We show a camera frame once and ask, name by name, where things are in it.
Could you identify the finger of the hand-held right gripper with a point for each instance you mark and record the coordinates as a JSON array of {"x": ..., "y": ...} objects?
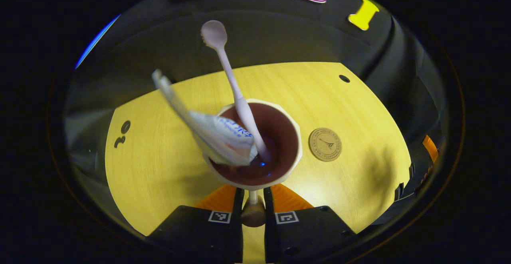
[{"x": 430, "y": 148}]

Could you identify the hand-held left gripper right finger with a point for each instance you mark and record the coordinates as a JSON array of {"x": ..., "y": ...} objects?
[{"x": 303, "y": 236}]

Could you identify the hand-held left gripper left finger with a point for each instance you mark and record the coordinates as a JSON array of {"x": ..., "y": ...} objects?
[{"x": 207, "y": 236}]

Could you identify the beige cup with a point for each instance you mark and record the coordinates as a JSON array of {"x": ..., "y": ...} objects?
[{"x": 283, "y": 144}]

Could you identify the round cork coaster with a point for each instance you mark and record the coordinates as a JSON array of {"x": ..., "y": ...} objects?
[{"x": 325, "y": 144}]

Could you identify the white toothpaste tube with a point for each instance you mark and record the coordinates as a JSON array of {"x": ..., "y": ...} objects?
[{"x": 223, "y": 140}]

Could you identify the pale pink toothbrush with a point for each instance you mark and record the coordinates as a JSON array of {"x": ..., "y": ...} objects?
[{"x": 235, "y": 88}]

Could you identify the wooden desktop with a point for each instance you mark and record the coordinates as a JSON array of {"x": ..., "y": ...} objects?
[{"x": 159, "y": 176}]

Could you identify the black backdrop cloth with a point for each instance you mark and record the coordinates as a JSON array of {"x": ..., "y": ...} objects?
[{"x": 279, "y": 32}]

